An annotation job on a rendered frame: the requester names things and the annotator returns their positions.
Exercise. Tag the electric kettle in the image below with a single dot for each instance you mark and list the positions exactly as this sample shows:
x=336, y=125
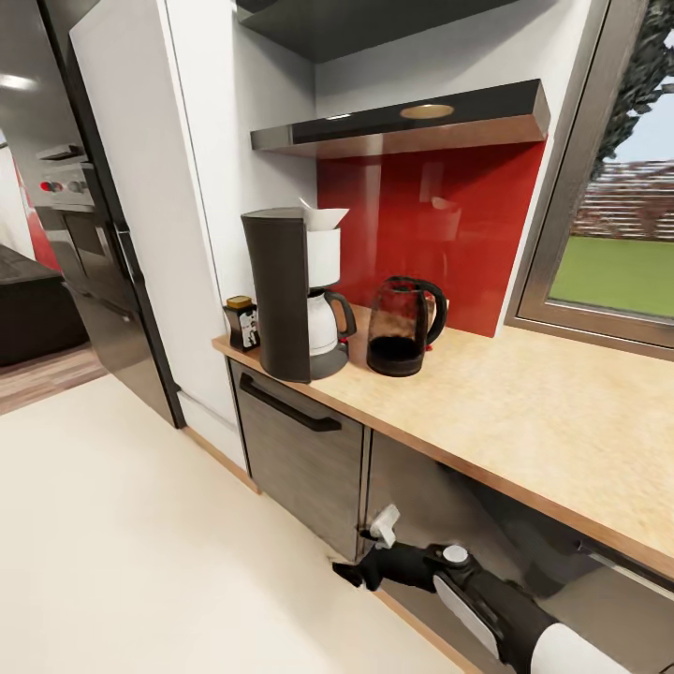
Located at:
x=398, y=332

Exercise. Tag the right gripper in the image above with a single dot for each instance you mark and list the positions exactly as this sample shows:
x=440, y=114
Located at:
x=378, y=564

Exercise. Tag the oven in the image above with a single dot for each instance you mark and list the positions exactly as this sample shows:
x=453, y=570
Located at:
x=80, y=201

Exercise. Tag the cabinet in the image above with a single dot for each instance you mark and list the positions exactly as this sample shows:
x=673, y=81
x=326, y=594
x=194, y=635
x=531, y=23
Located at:
x=620, y=605
x=48, y=122

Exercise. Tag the fridge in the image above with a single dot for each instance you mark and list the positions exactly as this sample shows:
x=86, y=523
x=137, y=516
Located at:
x=176, y=87

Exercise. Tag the bottle of coffee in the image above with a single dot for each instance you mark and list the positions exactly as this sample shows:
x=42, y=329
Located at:
x=241, y=313

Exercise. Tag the paper coffee filter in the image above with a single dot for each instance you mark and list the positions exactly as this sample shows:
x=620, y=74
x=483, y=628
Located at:
x=321, y=220

